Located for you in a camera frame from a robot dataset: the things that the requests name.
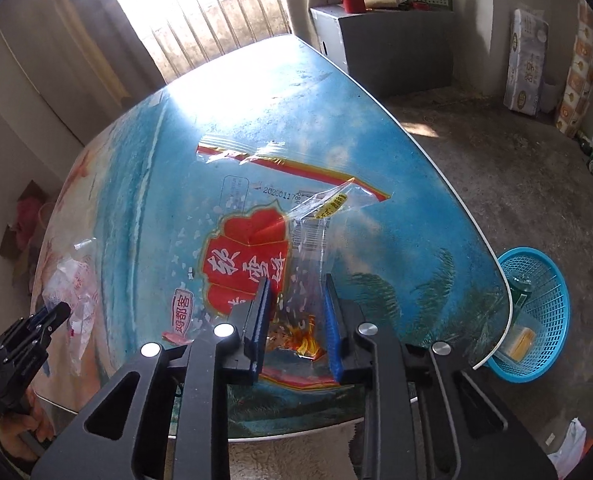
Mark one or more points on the grey cabinet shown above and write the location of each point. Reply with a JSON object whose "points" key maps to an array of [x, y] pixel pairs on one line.
{"points": [[391, 55]]}

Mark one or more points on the small clear snack packet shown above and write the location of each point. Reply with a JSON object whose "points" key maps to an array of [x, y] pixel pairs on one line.
{"points": [[309, 260]]}

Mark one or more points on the window metal grille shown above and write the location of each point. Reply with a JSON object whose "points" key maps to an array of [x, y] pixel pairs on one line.
{"points": [[216, 20]]}

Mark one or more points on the small red tool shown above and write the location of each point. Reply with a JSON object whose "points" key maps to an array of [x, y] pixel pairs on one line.
{"points": [[420, 6]]}

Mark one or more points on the blue mesh waste basket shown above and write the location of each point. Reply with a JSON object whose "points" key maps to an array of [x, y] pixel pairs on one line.
{"points": [[546, 280]]}

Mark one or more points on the toilet paper pack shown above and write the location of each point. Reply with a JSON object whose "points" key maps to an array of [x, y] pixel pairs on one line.
{"points": [[523, 65]]}

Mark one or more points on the beige cylinder roll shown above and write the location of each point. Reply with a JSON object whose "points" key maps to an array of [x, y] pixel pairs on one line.
{"points": [[384, 2]]}

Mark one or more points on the white fluffy blanket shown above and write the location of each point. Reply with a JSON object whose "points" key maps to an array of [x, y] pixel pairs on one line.
{"points": [[296, 455]]}

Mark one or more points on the orange plastic bag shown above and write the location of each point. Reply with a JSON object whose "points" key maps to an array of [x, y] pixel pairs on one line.
{"points": [[590, 449]]}

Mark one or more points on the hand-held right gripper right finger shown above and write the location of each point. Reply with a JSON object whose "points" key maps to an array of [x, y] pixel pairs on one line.
{"points": [[334, 330]]}

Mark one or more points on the green plastic bottle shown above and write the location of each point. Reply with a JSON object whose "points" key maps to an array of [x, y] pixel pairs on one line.
{"points": [[521, 295]]}

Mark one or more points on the rolled patterned mat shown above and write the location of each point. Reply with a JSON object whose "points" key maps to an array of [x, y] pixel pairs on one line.
{"points": [[578, 80]]}

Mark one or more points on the large clear red-print bag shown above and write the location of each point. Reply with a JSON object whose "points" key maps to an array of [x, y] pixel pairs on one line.
{"points": [[246, 250]]}

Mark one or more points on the yellow white medicine box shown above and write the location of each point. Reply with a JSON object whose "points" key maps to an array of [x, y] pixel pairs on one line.
{"points": [[521, 342]]}

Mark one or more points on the pink cloth bag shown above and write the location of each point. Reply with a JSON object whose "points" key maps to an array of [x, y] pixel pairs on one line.
{"points": [[29, 222]]}

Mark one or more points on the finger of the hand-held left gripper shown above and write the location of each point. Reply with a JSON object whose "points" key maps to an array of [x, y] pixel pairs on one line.
{"points": [[56, 312], [26, 342]]}

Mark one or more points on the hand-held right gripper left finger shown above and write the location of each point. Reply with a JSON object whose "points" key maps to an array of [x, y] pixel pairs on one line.
{"points": [[259, 330]]}

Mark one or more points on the white plastic bag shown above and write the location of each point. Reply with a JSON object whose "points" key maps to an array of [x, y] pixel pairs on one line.
{"points": [[568, 442]]}

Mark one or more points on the red-white plastic bag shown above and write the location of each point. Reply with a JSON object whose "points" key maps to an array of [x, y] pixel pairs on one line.
{"points": [[76, 290]]}

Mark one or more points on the person's left hand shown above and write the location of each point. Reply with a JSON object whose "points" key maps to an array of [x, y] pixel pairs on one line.
{"points": [[21, 430]]}

